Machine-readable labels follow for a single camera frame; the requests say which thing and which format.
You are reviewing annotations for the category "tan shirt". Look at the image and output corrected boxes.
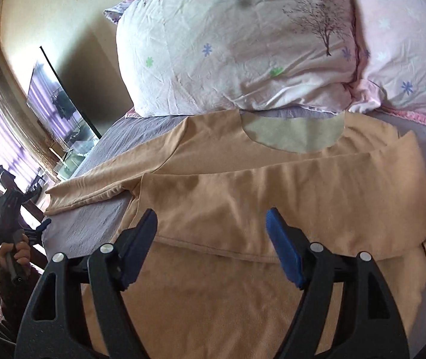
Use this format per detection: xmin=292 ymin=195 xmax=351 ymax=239
xmin=46 ymin=110 xmax=426 ymax=358

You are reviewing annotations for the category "person's left hand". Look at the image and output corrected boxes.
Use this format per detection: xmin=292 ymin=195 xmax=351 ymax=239
xmin=0 ymin=234 xmax=31 ymax=276

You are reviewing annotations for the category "lavender bed sheet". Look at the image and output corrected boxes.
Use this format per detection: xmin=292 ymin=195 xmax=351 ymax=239
xmin=43 ymin=111 xmax=426 ymax=354

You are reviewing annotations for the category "window with curtains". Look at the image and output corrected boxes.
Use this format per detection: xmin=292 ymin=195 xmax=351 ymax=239
xmin=0 ymin=55 xmax=57 ymax=191

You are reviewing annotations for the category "white floral pillow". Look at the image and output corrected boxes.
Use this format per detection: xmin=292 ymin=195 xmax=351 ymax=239
xmin=104 ymin=0 xmax=357 ymax=117

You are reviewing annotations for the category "pink floral pillow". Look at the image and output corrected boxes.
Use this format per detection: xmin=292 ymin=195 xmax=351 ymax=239
xmin=350 ymin=0 xmax=426 ymax=125

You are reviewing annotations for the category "wall mounted television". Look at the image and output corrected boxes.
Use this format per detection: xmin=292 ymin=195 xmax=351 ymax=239
xmin=27 ymin=46 xmax=101 ymax=149

